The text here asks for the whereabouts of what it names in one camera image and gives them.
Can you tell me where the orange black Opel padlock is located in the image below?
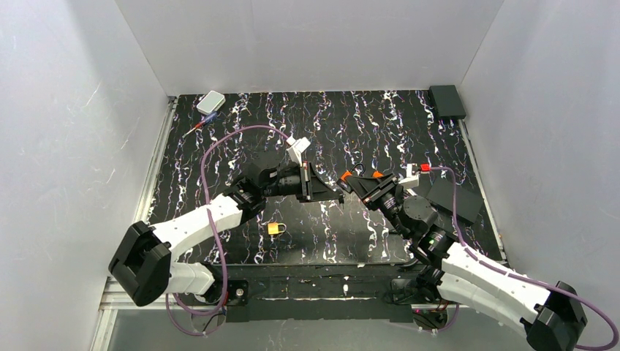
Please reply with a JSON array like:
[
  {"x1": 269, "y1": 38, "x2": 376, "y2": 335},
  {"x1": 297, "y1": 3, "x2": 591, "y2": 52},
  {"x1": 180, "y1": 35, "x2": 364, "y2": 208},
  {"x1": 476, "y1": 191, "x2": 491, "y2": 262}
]
[{"x1": 339, "y1": 162, "x2": 366, "y2": 181}]

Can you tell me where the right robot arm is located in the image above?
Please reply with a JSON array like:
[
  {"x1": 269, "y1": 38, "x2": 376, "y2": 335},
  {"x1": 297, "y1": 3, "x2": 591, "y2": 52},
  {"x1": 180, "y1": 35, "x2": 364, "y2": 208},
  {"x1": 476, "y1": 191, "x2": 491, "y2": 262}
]
[{"x1": 338, "y1": 172, "x2": 588, "y2": 350}]

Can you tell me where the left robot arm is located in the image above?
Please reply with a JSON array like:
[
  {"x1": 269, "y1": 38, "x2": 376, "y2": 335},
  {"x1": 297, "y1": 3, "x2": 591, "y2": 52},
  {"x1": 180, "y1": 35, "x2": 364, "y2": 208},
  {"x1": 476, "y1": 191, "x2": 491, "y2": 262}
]
[{"x1": 108, "y1": 161, "x2": 344, "y2": 306}]

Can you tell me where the small brass padlock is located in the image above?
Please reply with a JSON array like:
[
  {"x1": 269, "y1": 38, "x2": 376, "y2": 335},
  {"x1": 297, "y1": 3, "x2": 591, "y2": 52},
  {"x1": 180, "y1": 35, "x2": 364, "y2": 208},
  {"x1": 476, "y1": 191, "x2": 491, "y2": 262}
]
[{"x1": 267, "y1": 222, "x2": 287, "y2": 235}]

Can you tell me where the black flat box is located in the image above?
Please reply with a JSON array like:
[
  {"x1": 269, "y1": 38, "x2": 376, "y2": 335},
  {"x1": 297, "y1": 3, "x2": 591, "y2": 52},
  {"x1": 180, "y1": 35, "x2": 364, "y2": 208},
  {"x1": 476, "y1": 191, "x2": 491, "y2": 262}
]
[{"x1": 425, "y1": 175, "x2": 484, "y2": 224}]

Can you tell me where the red blue small screwdriver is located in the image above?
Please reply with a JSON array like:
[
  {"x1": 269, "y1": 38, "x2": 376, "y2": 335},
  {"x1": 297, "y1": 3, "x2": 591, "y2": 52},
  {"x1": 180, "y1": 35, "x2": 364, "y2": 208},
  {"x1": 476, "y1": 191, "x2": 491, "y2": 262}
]
[{"x1": 182, "y1": 111, "x2": 219, "y2": 138}]

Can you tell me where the white rectangular box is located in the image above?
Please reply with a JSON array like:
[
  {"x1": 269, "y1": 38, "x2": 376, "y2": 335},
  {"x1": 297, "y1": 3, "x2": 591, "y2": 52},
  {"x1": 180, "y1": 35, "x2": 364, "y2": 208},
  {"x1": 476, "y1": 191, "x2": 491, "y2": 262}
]
[{"x1": 196, "y1": 91, "x2": 226, "y2": 115}]

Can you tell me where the black corner box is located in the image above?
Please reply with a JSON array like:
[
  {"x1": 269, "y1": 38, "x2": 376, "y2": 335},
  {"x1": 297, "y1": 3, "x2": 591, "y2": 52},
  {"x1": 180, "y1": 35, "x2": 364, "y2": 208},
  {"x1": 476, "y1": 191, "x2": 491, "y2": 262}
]
[{"x1": 428, "y1": 85, "x2": 466, "y2": 121}]

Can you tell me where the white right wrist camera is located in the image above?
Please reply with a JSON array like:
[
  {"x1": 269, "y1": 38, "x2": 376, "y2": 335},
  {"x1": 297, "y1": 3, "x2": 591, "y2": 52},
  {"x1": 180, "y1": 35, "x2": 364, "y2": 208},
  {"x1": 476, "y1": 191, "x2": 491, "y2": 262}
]
[{"x1": 398, "y1": 163, "x2": 431, "y2": 190}]

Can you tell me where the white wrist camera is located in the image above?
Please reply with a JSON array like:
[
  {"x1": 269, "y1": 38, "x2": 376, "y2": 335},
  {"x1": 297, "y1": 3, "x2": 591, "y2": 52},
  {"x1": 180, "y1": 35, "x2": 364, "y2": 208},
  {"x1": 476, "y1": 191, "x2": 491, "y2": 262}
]
[
  {"x1": 398, "y1": 163, "x2": 431, "y2": 190},
  {"x1": 286, "y1": 136, "x2": 311, "y2": 166}
]

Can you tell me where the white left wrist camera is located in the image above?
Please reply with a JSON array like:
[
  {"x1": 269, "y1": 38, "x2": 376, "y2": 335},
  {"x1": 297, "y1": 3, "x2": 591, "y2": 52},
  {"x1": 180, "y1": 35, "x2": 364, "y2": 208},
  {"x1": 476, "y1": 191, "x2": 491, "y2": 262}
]
[{"x1": 286, "y1": 136, "x2": 311, "y2": 166}]

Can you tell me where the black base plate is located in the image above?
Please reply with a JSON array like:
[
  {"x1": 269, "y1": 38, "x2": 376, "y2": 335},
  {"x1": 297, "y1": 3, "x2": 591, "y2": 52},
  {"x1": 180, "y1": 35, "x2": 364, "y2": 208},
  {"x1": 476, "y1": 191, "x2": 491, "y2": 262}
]
[{"x1": 225, "y1": 263, "x2": 455, "y2": 325}]

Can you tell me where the aluminium frame rail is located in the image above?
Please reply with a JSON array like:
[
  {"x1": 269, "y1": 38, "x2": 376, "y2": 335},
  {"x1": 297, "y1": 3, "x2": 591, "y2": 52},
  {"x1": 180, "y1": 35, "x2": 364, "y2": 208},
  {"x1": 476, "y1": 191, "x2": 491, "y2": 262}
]
[{"x1": 89, "y1": 97, "x2": 553, "y2": 351}]

